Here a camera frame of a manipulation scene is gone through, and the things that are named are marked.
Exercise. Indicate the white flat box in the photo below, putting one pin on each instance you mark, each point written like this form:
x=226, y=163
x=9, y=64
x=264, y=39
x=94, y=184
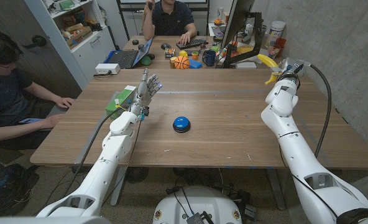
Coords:
x=246, y=65

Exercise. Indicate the dark blue mug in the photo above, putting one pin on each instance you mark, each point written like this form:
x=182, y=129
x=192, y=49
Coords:
x=209, y=58

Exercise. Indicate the black keyboard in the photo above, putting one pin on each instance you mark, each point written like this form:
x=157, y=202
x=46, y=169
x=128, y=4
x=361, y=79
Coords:
x=191, y=43

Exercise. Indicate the red cup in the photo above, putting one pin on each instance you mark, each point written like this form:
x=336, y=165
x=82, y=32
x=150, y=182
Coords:
x=280, y=43

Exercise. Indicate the black computer monitor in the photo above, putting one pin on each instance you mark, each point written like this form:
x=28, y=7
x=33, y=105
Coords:
x=237, y=18

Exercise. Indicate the light blue flat block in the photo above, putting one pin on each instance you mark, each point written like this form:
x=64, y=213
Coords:
x=195, y=64

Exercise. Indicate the blue smartphone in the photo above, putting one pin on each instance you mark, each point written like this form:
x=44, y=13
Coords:
x=30, y=120

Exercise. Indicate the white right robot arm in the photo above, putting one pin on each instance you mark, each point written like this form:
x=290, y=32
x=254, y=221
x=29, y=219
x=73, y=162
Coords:
x=302, y=155

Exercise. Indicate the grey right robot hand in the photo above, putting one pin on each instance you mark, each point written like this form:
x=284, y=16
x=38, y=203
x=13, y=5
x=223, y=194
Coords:
x=291, y=67

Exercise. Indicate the white plastic canister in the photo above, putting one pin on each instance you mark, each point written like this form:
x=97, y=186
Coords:
x=275, y=32

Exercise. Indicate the blue push button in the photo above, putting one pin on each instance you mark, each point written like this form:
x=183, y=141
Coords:
x=181, y=123

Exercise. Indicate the white power strip box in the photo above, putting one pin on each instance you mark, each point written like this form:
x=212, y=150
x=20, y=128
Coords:
x=107, y=68

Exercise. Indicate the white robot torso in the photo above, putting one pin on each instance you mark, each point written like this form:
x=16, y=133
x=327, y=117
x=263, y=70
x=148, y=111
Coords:
x=196, y=203

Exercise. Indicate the person in dark t-shirt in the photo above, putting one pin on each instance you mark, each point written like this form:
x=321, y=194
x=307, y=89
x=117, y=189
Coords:
x=7, y=90

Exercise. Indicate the black laptop with blue lid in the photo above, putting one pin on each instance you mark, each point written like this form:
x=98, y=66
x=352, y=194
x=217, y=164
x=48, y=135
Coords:
x=126, y=57

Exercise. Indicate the green cardboard box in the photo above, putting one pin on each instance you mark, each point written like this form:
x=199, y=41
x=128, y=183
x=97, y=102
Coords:
x=120, y=101

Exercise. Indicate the black backpack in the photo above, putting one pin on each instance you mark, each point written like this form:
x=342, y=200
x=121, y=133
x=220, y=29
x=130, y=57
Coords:
x=7, y=189

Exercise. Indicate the orange toy basketball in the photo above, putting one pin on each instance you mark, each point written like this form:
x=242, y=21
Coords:
x=181, y=62

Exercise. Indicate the yellow toy banana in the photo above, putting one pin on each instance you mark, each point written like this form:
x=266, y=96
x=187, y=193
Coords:
x=266, y=60

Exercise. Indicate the cardboard box on shelf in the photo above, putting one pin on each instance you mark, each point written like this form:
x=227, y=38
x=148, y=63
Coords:
x=78, y=36

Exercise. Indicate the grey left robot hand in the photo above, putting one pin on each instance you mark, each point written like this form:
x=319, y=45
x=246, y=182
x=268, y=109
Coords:
x=143, y=93

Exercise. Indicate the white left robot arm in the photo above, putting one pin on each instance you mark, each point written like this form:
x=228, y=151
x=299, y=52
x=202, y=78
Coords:
x=106, y=165

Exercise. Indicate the yellow ball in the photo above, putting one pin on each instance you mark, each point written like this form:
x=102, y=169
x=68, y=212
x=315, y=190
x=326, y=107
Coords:
x=183, y=53

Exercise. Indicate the black computer mouse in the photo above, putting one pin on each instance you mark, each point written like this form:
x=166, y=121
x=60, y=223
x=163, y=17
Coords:
x=165, y=46

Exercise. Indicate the person in dark polo shirt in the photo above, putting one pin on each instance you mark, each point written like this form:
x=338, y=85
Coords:
x=171, y=18

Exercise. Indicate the black monitor stand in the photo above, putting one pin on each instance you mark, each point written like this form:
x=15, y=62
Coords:
x=252, y=46

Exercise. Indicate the white shelf cabinet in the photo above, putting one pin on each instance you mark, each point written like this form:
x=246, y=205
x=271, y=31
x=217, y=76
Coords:
x=78, y=37

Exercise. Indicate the green ball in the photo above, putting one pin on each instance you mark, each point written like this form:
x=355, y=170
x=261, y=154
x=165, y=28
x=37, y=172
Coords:
x=146, y=60

